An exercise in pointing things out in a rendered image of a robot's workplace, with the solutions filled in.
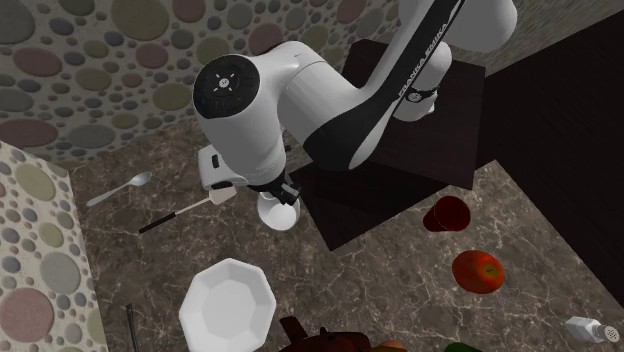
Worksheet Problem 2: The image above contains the white cup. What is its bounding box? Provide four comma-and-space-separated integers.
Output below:
256, 190, 301, 232

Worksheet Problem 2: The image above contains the white octagonal bowl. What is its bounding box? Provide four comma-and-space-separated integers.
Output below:
177, 257, 278, 352

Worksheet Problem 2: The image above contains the silver spoon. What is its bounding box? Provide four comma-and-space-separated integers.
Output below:
86, 170, 154, 208

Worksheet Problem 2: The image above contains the dark robot stand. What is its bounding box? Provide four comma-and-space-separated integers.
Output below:
289, 38, 487, 253

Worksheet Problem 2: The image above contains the dark red cup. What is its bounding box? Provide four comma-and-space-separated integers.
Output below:
421, 195, 473, 234

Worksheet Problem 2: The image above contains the orange round thing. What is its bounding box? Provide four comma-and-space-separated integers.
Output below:
365, 339, 409, 352

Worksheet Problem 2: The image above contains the thin black utensil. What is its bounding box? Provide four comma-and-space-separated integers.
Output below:
125, 302, 141, 352

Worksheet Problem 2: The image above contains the red apple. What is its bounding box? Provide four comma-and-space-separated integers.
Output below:
451, 249, 507, 296

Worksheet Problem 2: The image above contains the green round thing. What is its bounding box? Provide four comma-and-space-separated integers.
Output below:
442, 341, 484, 352

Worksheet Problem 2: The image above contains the white salt shaker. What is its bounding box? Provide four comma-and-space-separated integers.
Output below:
564, 315, 622, 345

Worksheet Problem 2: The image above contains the white spatula with black handle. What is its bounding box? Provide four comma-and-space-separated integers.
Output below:
138, 187, 239, 236

